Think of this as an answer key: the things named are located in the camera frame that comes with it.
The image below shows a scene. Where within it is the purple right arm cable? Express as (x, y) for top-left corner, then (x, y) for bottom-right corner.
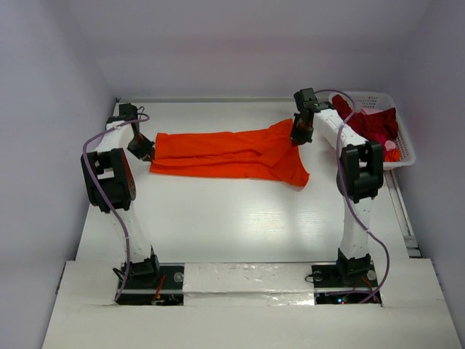
(315, 89), (390, 305)

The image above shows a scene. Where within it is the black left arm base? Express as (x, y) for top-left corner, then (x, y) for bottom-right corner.
(116, 264), (185, 306)

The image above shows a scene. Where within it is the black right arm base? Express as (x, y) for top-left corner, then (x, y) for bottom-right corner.
(305, 264), (382, 305)

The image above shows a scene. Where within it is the dark red t shirt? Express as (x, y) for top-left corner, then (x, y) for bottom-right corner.
(347, 108), (400, 154)

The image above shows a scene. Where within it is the white plastic laundry basket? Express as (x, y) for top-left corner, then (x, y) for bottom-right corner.
(328, 92), (416, 170)

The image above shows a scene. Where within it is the orange t shirt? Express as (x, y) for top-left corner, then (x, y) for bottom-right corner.
(150, 119), (310, 188)

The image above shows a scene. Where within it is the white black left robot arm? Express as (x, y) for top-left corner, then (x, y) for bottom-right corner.
(81, 103), (161, 287)

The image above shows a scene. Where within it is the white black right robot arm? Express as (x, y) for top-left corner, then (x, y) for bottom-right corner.
(291, 88), (384, 289)

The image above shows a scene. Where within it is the orange garment in basket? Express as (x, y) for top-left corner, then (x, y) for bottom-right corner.
(384, 148), (401, 162)

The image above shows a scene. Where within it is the pink garment in basket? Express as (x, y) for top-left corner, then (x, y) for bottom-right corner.
(384, 140), (397, 151)

